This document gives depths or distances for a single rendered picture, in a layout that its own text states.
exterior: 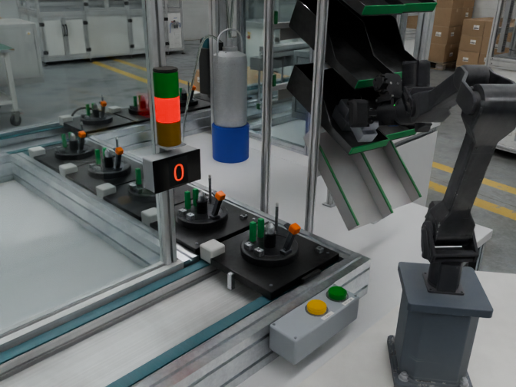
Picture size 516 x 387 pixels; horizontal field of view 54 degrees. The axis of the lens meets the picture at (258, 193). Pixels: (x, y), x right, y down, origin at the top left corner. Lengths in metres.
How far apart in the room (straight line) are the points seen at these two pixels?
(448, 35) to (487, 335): 8.84
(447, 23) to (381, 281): 8.70
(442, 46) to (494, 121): 9.11
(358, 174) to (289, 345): 0.59
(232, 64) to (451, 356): 1.37
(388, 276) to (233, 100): 1.00
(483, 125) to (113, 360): 0.77
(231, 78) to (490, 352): 1.33
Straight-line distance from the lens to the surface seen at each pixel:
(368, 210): 1.39
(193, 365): 0.95
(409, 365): 1.06
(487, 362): 1.21
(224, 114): 2.07
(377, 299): 1.31
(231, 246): 1.26
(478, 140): 0.86
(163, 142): 1.07
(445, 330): 1.01
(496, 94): 0.83
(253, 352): 1.03
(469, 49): 9.59
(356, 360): 1.13
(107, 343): 1.09
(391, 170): 1.54
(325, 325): 1.06
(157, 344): 1.07
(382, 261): 1.47
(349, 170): 1.41
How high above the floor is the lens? 1.59
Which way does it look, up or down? 24 degrees down
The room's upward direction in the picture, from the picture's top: 1 degrees clockwise
